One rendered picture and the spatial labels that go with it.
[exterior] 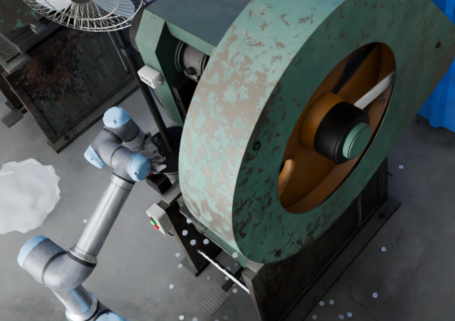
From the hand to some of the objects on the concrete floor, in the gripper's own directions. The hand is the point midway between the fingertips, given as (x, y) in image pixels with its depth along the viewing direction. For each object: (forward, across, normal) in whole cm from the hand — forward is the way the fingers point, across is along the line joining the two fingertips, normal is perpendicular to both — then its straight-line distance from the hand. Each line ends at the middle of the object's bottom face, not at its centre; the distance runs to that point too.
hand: (156, 170), depth 208 cm
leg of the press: (+100, -12, -43) cm, 109 cm away
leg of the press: (+95, +30, -10) cm, 100 cm away
